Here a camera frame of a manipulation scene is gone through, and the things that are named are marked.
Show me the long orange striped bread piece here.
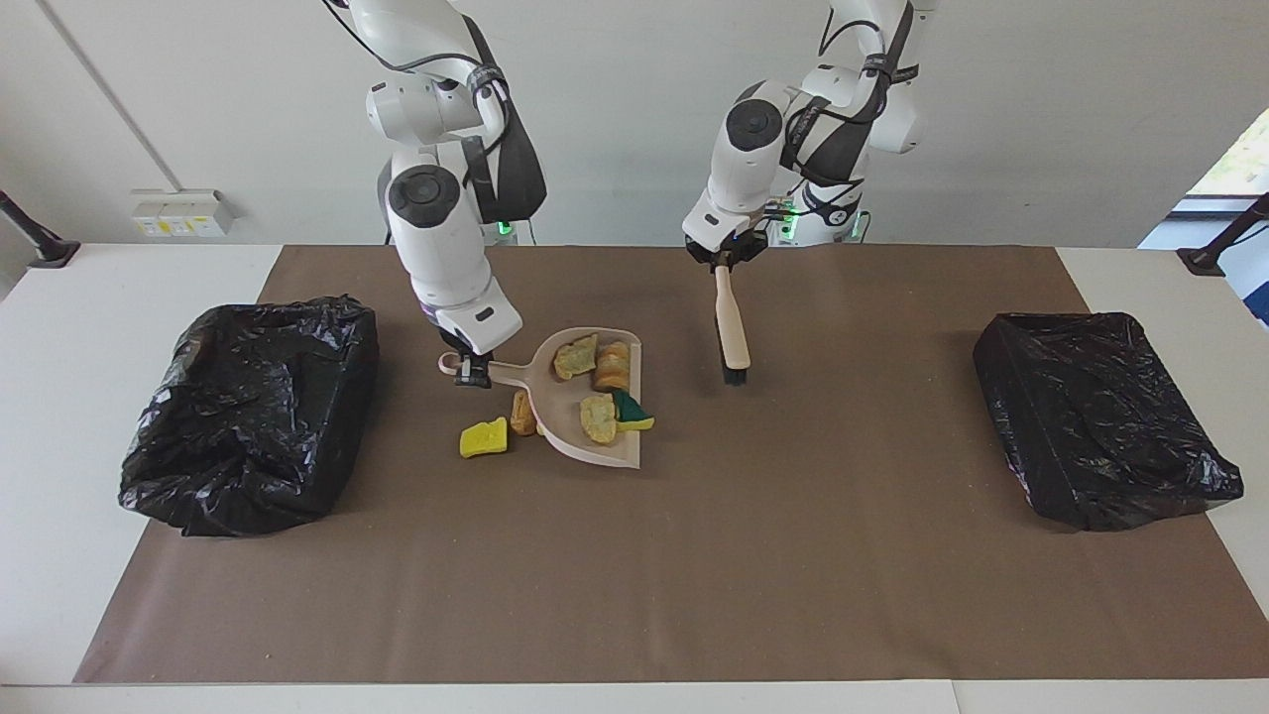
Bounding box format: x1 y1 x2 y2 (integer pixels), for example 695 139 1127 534
579 393 621 445

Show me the black bag-lined bin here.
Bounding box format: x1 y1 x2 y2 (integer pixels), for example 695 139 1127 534
972 311 1245 534
119 294 381 538

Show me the white wall cable conduit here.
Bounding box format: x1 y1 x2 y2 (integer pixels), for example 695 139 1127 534
38 0 170 191

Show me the window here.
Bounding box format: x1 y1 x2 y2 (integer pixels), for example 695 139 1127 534
1185 104 1269 214

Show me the white wall outlet box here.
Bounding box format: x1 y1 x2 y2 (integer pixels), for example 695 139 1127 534
131 188 235 239

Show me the beige plastic dustpan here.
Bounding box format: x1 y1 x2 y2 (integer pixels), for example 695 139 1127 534
438 326 643 470

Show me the curled orange striped bread piece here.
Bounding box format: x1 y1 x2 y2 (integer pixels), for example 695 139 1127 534
592 340 633 393

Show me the black clamp stand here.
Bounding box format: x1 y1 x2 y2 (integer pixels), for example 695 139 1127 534
0 190 82 270
1177 193 1269 277

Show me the yellow and green sponge piece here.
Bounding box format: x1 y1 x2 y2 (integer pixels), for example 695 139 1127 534
612 389 656 432

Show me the pale beige bread chunk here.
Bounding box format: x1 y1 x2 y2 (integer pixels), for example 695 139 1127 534
552 333 600 382

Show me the brown paper table mat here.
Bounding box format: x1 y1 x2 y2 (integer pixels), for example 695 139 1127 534
74 244 1269 685

